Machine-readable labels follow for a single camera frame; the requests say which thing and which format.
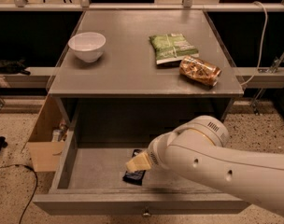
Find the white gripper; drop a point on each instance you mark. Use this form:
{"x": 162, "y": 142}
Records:
{"x": 155, "y": 156}

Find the dark blue rxbar wrapper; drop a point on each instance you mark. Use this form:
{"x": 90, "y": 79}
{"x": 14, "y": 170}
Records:
{"x": 135, "y": 178}

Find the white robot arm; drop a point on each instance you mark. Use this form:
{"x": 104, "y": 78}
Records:
{"x": 196, "y": 151}

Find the open grey top drawer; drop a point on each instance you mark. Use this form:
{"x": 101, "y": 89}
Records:
{"x": 102, "y": 138}

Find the grey wooden cabinet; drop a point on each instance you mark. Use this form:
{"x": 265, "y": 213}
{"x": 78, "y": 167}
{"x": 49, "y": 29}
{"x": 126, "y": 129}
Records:
{"x": 127, "y": 86}

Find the brown cardboard box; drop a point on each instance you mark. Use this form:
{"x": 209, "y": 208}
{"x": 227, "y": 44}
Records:
{"x": 46, "y": 141}

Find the gold brown snack bag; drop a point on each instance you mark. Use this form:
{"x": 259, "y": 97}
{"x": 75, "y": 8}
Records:
{"x": 199, "y": 70}

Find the green snack bag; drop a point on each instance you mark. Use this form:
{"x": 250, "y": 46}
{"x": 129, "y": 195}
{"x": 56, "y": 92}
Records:
{"x": 172, "y": 48}

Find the white ceramic bowl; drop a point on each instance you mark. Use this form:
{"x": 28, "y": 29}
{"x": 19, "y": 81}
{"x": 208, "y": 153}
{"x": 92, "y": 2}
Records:
{"x": 88, "y": 47}

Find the black object on ledge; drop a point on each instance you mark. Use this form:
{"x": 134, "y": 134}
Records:
{"x": 13, "y": 67}

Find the metal bracket at right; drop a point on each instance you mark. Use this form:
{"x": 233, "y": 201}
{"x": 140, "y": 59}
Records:
{"x": 260, "y": 92}

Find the grey metal rail frame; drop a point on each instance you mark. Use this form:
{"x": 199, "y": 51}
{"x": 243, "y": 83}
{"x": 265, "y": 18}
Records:
{"x": 207, "y": 5}

